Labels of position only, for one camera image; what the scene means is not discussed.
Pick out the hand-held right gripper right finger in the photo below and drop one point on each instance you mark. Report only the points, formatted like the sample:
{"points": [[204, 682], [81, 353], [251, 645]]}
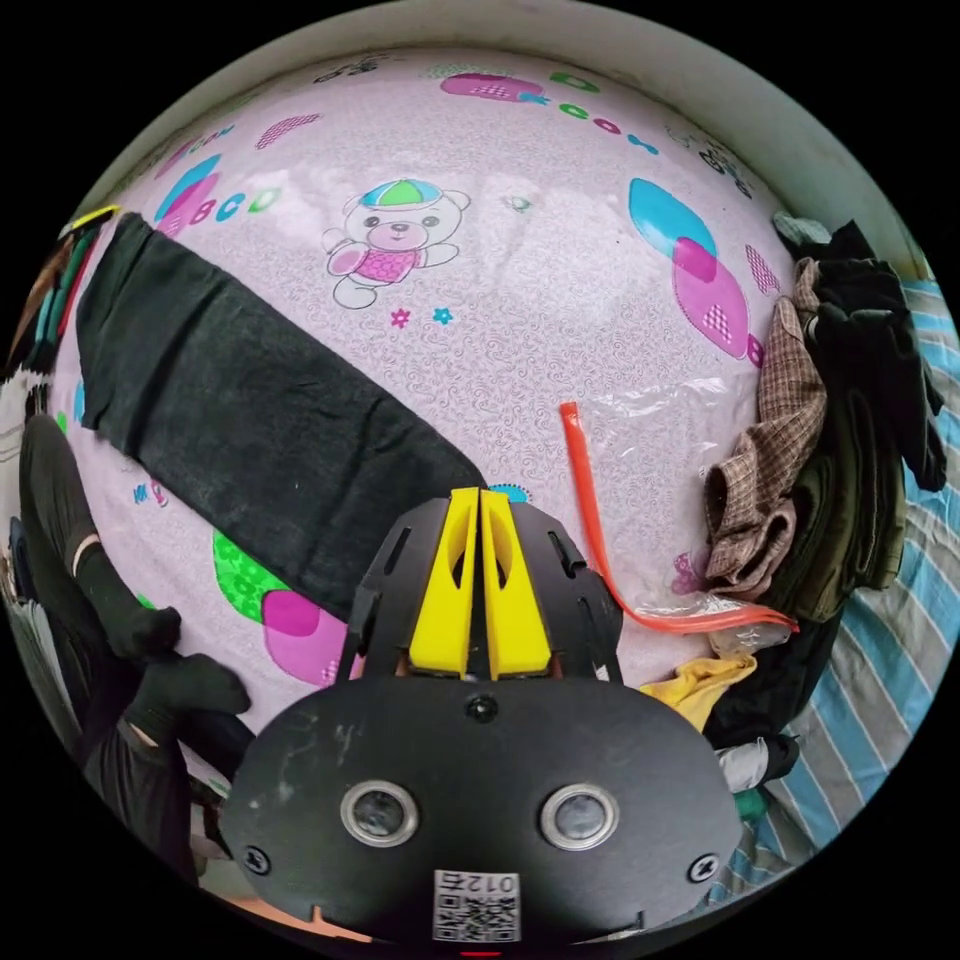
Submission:
{"points": [[517, 607]]}

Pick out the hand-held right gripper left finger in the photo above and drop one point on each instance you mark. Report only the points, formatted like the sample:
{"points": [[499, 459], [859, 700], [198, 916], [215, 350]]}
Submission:
{"points": [[442, 600]]}

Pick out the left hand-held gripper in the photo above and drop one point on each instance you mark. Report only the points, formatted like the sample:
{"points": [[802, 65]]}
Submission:
{"points": [[64, 292]]}

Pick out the black pants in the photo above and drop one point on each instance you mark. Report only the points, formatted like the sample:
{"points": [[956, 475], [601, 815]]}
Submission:
{"points": [[247, 420]]}

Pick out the clear plastic bag, red seal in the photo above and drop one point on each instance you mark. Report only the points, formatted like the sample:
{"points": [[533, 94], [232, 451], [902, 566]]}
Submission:
{"points": [[589, 487]]}

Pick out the bed with pink printed sheet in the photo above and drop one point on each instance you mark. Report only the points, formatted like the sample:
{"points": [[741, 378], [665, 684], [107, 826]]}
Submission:
{"points": [[525, 337]]}

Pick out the person's body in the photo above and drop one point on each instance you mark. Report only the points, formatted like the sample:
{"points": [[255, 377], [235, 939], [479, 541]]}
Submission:
{"points": [[112, 622]]}

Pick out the pile of clothes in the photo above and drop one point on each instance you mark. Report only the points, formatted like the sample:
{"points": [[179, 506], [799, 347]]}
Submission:
{"points": [[840, 450]]}

